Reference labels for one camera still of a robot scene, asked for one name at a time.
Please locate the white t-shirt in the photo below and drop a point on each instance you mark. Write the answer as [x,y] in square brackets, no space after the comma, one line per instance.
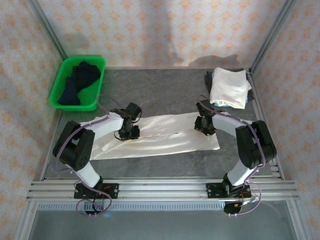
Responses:
[230,85]
[162,145]

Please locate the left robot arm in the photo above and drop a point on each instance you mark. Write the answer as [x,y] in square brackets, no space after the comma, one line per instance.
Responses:
[105,125]

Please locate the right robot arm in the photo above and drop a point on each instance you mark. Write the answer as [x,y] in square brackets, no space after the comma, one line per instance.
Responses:
[225,123]

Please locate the folded white t-shirt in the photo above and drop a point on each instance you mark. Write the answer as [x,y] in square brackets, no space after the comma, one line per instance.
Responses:
[230,85]

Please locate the green plastic basket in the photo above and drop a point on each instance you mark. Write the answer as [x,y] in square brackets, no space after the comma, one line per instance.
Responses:
[87,94]

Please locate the crumpled navy t-shirt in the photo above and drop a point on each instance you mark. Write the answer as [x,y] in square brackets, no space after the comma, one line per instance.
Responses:
[80,75]

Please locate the black connector box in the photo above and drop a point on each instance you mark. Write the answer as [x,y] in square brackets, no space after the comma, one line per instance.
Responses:
[93,207]
[232,208]

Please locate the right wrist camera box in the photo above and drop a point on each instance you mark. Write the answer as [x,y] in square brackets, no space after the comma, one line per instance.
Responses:
[203,107]

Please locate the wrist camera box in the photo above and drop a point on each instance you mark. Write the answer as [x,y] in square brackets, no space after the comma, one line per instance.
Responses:
[203,107]
[134,110]

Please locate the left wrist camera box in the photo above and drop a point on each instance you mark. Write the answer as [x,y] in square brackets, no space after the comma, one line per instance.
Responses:
[134,110]

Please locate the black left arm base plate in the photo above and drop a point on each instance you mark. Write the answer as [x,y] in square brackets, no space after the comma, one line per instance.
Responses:
[112,190]

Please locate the aluminium side rail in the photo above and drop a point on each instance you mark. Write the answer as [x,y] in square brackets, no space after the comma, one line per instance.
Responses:
[257,105]
[46,170]

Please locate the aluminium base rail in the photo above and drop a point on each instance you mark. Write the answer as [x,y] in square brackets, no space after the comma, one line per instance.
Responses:
[162,190]

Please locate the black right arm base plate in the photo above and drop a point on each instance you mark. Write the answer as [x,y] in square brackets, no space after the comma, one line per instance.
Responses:
[212,191]

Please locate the aluminium frame post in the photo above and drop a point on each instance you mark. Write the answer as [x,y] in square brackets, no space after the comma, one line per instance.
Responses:
[272,35]
[47,27]

